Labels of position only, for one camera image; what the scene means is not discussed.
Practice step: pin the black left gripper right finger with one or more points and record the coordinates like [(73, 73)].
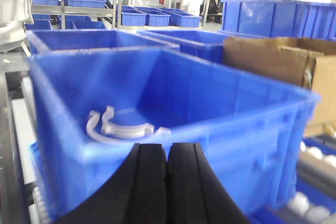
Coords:
[(194, 193)]

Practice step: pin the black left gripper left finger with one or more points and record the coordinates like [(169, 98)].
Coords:
[(135, 193)]

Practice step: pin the white ring pipe clamp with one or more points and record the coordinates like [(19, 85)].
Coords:
[(93, 129)]

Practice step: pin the white clamp in bin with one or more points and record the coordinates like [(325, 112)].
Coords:
[(123, 131)]

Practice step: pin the large blue target bin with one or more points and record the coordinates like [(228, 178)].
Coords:
[(250, 127)]

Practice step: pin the blue bin behind target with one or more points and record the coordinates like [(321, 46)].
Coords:
[(42, 41)]

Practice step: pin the brown cardboard box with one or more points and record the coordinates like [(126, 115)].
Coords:
[(306, 62)]

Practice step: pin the white plastic chair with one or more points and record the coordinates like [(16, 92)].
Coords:
[(14, 15)]

